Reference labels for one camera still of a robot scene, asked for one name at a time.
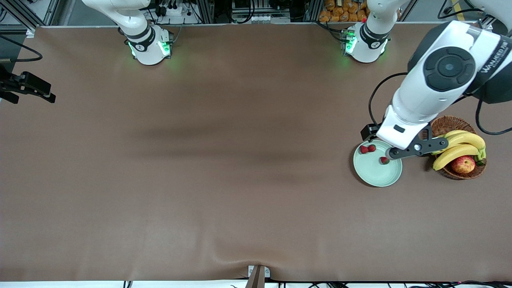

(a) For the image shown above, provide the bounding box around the light green plate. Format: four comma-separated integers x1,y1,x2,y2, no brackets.
353,140,403,188

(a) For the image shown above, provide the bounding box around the brown wicker basket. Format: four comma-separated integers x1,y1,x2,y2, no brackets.
430,116,487,180

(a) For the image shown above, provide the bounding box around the red apple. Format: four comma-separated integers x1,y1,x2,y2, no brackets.
450,156,476,174

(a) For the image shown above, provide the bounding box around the brown table cloth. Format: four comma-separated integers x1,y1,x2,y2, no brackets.
0,23,512,282

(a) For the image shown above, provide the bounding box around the brown support bar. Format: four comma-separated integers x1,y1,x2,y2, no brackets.
245,266,266,288

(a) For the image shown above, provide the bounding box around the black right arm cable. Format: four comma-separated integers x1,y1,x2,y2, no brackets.
0,35,43,63

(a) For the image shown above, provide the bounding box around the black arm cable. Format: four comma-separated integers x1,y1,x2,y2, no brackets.
368,0,512,136
0,35,43,63

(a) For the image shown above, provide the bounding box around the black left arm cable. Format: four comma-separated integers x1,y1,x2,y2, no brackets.
368,0,512,136

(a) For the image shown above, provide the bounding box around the aluminium frame beam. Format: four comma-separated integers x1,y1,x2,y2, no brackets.
0,0,44,31

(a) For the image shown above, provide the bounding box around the aluminium frame post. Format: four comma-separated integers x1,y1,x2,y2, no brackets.
195,0,215,24
304,0,322,22

